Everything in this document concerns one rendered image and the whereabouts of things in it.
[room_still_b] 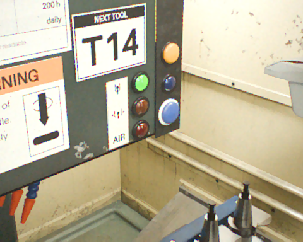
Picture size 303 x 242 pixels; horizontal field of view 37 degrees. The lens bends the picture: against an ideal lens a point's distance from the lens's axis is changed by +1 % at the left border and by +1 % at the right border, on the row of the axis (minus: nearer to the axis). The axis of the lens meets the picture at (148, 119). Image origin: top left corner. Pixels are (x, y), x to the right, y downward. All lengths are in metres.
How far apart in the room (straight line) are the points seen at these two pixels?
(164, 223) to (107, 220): 0.44
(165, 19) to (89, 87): 0.13
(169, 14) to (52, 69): 0.17
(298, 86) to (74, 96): 0.25
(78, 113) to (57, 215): 1.50
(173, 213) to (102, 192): 0.46
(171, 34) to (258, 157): 0.96
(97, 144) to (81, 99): 0.06
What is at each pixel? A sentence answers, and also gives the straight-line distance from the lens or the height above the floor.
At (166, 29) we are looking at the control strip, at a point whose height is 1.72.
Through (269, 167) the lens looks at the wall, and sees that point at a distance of 1.47.
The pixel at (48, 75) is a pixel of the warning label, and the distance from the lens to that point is 0.47.
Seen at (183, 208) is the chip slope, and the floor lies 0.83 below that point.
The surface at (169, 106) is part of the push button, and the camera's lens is 0.58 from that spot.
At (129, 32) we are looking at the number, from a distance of 0.52.
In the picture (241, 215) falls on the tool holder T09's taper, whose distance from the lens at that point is 1.02.
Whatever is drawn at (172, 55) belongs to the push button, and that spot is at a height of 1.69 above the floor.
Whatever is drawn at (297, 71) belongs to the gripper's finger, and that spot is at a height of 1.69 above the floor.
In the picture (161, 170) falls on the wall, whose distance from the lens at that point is 1.85.
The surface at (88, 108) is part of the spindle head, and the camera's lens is 0.51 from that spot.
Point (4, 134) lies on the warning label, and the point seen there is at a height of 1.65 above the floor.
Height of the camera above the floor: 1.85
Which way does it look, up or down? 25 degrees down
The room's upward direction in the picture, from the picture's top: straight up
